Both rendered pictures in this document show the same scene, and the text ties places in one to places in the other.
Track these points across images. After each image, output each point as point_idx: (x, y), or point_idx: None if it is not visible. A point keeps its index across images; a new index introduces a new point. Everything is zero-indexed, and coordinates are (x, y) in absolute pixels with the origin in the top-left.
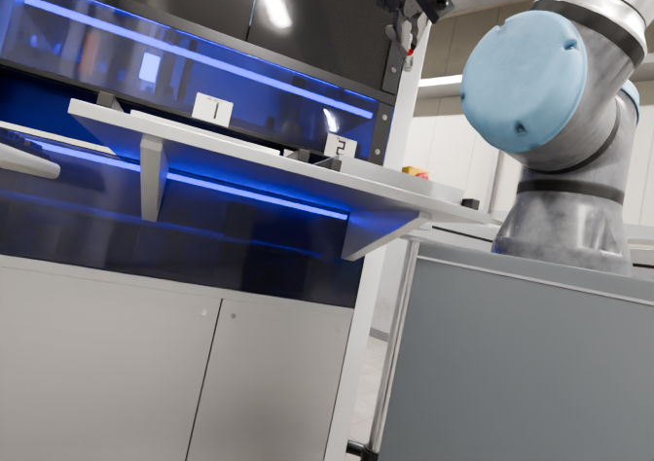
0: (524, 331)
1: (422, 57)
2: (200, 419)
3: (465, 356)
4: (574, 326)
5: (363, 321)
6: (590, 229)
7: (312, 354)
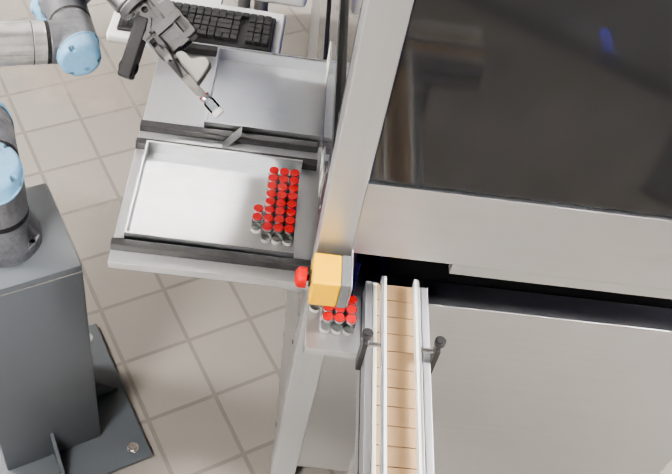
0: None
1: (342, 120)
2: (290, 297)
3: None
4: None
5: (292, 360)
6: None
7: (291, 337)
